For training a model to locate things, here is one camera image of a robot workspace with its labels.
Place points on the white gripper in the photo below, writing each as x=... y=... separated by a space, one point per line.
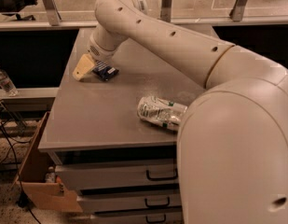
x=98 y=52

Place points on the dark blue rxbar wrapper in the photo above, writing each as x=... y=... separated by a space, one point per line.
x=104 y=71

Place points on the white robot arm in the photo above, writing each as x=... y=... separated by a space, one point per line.
x=232 y=144

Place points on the silver green 7up can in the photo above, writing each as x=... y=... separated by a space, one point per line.
x=163 y=113

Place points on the clear plastic water bottle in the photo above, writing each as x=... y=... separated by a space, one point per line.
x=6 y=84

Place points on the grey drawer cabinet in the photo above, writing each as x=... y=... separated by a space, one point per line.
x=94 y=121

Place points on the top grey drawer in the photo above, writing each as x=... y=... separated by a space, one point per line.
x=118 y=174

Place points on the grey drawer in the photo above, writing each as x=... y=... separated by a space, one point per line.
x=122 y=201
x=168 y=215
x=118 y=174

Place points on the small bottle in box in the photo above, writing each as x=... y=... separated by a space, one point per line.
x=50 y=176

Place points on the brown cardboard box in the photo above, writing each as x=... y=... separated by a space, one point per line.
x=33 y=169

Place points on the middle grey drawer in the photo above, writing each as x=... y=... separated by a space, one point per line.
x=122 y=201

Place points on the bottom grey drawer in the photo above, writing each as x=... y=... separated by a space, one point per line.
x=168 y=215

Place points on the metal window railing frame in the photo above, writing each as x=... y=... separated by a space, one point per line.
x=80 y=13

